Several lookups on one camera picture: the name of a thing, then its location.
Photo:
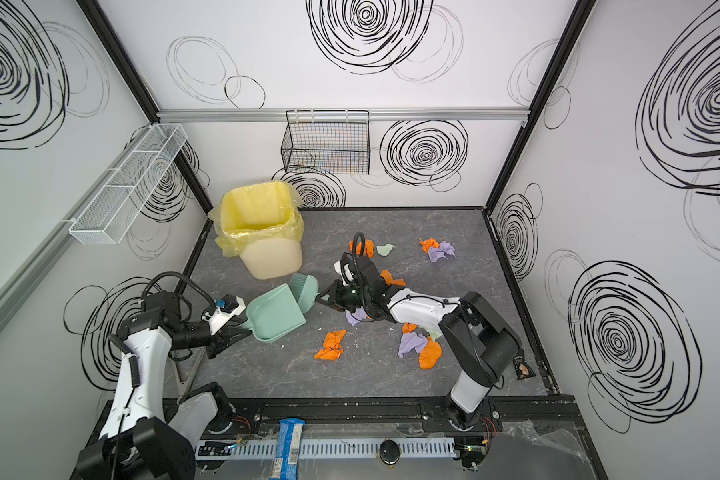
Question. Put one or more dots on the orange front paper scrap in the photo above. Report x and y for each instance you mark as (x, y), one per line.
(331, 348)

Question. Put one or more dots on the orange far paper scrap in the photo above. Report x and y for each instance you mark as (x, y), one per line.
(429, 244)

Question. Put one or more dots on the black wire wall basket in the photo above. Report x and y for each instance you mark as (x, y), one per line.
(333, 141)

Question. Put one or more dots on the cream plastic trash bin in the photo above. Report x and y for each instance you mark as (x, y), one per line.
(269, 257)

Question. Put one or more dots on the blue snack packet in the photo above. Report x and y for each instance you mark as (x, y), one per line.
(286, 460)

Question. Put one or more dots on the orange crumpled paper scrap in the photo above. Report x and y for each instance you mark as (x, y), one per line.
(390, 280)

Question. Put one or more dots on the black round knob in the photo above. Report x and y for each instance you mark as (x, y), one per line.
(389, 452)

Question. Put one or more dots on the green flat paper scrap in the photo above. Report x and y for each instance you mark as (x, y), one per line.
(384, 250)

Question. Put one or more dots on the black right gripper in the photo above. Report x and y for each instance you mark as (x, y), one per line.
(341, 295)

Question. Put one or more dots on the purple crumpled paper scrap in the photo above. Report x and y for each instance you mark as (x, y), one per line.
(356, 317)

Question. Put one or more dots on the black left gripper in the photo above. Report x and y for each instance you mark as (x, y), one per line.
(221, 335)

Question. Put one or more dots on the yellow plastic bin liner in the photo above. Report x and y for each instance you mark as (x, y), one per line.
(262, 211)

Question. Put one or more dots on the green hand broom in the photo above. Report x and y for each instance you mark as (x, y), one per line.
(306, 291)

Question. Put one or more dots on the white wire wall shelf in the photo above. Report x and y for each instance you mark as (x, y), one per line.
(143, 182)

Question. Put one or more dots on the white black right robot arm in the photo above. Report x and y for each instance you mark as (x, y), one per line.
(481, 340)

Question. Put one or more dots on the orange front right scrap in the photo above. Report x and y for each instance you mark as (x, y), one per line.
(430, 354)

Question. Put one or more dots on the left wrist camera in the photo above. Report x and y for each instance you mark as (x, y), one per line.
(227, 311)

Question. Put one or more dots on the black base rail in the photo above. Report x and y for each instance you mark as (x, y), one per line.
(432, 414)

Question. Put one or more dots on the purple front paper scrap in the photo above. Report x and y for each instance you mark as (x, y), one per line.
(411, 342)

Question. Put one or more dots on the purple far right scrap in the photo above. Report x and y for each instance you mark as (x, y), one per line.
(441, 251)

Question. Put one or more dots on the green plastic dustpan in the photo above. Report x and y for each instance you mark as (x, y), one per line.
(273, 315)

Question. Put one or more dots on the white slotted cable duct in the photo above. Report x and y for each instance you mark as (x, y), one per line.
(320, 449)

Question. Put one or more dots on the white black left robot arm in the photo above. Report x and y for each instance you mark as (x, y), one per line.
(137, 441)

